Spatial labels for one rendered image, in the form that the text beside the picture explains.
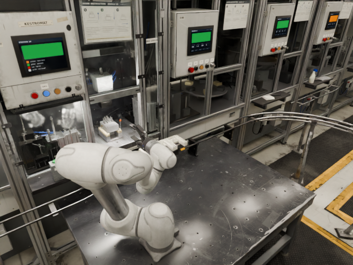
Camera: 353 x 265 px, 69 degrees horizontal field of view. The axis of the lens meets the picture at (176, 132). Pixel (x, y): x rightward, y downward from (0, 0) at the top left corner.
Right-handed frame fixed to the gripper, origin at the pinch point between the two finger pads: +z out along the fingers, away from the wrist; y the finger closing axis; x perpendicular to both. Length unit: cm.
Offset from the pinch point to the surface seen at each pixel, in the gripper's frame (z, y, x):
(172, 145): 2.9, -24.6, -33.6
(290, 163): -11, -111, -214
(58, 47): 18, 53, 31
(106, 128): 33.1, -10.1, 4.7
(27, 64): 18, 47, 48
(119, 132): 31.8, -16.6, -4.4
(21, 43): 18, 57, 48
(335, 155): -38, -111, -281
